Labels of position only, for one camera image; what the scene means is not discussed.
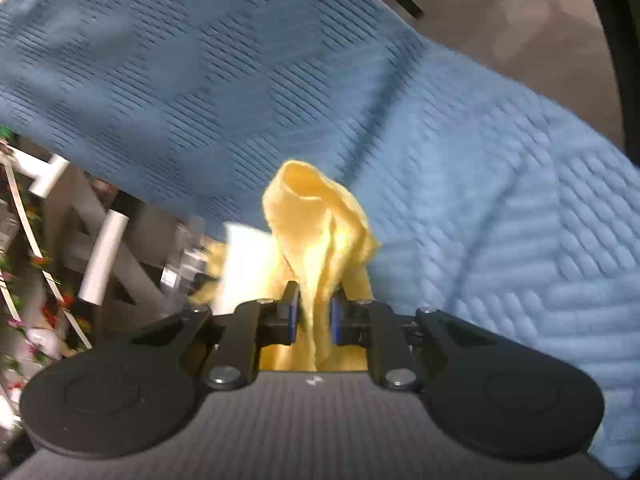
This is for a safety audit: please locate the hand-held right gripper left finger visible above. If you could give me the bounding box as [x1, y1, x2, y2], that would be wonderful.
[131, 282, 303, 392]

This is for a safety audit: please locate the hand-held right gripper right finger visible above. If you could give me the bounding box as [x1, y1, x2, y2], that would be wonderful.
[330, 284, 502, 391]

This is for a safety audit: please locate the yellow cleaning cloth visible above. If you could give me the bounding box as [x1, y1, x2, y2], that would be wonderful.
[189, 160, 383, 374]

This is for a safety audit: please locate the clear plastic container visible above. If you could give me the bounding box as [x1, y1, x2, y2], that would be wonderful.
[161, 246, 212, 303]

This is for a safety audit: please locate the white blurred object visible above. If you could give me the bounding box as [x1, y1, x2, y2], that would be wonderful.
[220, 223, 277, 315]

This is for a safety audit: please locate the white pipe rack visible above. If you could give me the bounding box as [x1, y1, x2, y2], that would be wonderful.
[0, 151, 168, 322]

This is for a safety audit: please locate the blue textured blanket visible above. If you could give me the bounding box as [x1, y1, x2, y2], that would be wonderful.
[0, 0, 640, 479]

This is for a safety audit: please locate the artificial flower garland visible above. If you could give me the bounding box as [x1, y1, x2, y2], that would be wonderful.
[0, 125, 97, 413]

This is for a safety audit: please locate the black curved frame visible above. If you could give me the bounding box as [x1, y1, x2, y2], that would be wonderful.
[579, 0, 640, 153]

